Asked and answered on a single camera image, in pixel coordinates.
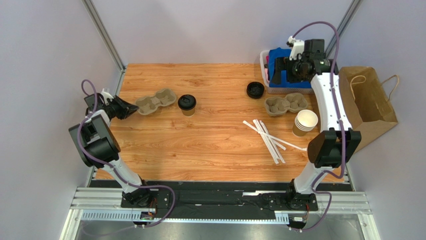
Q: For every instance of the white plastic basket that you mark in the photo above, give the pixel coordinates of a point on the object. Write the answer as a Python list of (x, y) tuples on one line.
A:
[(264, 60)]

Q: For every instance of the white wrapped straw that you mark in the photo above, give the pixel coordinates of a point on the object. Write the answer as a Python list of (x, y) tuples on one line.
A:
[(262, 127), (267, 143), (273, 139)]

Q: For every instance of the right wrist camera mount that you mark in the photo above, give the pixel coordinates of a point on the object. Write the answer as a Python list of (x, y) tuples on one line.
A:
[(297, 47)]

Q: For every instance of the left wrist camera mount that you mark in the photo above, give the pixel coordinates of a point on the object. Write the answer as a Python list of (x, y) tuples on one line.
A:
[(106, 96)]

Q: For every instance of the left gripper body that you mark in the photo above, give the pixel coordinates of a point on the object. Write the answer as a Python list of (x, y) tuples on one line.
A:
[(116, 110)]

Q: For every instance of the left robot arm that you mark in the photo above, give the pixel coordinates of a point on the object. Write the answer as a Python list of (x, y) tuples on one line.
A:
[(98, 147)]

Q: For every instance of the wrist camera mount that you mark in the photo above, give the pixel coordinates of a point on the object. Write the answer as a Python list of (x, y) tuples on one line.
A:
[(106, 96), (297, 47)]

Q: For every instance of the blue folded cloth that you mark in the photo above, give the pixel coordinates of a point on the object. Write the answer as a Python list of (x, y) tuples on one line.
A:
[(278, 53)]

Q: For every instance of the brown paper bag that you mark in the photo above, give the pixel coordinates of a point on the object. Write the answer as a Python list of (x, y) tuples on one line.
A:
[(366, 104)]

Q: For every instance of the black plastic cup lid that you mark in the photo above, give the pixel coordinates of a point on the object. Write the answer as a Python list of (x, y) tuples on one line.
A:
[(187, 102)]

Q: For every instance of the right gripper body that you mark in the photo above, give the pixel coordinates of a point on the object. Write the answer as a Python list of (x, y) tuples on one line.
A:
[(284, 66)]

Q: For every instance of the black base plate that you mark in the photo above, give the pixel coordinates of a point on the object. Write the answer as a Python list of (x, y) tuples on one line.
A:
[(196, 200)]

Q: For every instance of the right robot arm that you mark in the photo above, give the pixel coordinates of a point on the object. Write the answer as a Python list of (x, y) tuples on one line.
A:
[(336, 142)]

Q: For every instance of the stack of black lids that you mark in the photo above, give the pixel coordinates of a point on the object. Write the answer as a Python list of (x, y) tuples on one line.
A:
[(255, 90)]

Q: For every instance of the brown paper coffee cup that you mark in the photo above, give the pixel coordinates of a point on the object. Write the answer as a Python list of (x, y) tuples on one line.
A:
[(188, 112)]

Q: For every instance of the aluminium frame rail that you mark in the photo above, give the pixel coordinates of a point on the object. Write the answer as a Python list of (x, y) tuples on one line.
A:
[(101, 204)]

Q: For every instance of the cardboard cup carrier tray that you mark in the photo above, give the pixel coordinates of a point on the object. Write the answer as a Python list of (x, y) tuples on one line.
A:
[(292, 102)]

